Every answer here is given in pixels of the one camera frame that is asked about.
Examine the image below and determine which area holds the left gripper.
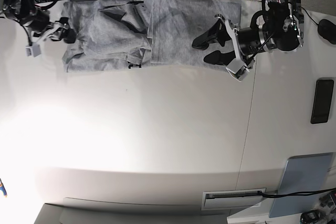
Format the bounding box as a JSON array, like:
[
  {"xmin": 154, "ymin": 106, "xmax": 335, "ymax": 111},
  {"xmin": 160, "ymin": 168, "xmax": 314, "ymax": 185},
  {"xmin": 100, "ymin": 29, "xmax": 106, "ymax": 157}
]
[{"xmin": 192, "ymin": 13, "xmax": 276, "ymax": 66}]

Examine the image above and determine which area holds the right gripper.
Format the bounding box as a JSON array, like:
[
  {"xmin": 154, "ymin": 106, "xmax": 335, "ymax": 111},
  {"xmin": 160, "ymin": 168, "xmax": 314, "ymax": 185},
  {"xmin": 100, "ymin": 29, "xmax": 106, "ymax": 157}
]
[{"xmin": 19, "ymin": 9, "xmax": 76, "ymax": 44}]

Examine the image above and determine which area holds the grey T-shirt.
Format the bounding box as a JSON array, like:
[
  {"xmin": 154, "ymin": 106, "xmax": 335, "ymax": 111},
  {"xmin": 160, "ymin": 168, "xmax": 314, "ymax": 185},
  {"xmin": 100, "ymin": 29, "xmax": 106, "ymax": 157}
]
[{"xmin": 62, "ymin": 0, "xmax": 242, "ymax": 72}]

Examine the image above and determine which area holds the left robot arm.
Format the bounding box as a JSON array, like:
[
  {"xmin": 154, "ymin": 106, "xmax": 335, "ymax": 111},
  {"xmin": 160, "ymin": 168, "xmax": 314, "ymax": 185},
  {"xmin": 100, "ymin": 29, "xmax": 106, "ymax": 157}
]
[{"xmin": 192, "ymin": 0, "xmax": 304, "ymax": 68}]

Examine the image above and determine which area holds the black computer mouse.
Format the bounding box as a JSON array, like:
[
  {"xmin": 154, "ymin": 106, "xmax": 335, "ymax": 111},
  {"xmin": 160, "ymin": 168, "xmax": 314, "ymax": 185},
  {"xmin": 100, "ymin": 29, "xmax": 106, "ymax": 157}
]
[{"xmin": 318, "ymin": 19, "xmax": 336, "ymax": 45}]

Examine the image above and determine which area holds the black smartphone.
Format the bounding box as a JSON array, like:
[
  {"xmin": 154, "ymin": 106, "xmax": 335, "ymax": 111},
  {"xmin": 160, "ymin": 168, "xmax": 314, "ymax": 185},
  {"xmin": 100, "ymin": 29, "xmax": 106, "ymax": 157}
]
[{"xmin": 310, "ymin": 79, "xmax": 334, "ymax": 124}]

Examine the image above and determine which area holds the blue-grey tablet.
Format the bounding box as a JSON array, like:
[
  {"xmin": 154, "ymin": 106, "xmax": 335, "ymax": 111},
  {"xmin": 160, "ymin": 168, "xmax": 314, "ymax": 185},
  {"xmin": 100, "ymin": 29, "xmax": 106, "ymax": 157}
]
[{"xmin": 269, "ymin": 153, "xmax": 333, "ymax": 218}]

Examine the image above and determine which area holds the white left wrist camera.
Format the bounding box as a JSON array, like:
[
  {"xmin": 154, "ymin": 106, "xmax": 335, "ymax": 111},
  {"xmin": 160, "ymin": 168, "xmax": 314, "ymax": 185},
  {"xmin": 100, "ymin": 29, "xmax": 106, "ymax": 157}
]
[{"xmin": 226, "ymin": 58, "xmax": 249, "ymax": 82}]

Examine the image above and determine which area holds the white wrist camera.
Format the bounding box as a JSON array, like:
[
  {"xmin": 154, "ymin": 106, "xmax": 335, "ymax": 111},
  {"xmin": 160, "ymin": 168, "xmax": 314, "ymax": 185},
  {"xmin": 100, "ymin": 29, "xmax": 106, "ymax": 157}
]
[
  {"xmin": 226, "ymin": 58, "xmax": 249, "ymax": 82},
  {"xmin": 25, "ymin": 44, "xmax": 41, "ymax": 57}
]

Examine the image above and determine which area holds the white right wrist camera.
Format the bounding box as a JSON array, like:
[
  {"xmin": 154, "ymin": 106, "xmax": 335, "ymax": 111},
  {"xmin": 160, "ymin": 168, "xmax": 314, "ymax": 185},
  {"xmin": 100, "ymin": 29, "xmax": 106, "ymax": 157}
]
[{"xmin": 25, "ymin": 44, "xmax": 41, "ymax": 57}]

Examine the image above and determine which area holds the black power cable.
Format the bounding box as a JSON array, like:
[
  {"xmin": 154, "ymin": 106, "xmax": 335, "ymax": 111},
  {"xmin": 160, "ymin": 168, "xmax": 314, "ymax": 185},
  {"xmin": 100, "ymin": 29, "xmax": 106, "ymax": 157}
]
[{"xmin": 258, "ymin": 187, "xmax": 336, "ymax": 199}]

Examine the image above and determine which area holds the blue orange tool handle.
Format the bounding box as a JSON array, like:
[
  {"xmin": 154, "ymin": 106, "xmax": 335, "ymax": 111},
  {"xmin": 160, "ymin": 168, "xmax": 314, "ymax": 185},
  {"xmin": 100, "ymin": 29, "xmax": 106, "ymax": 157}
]
[{"xmin": 0, "ymin": 179, "xmax": 7, "ymax": 197}]

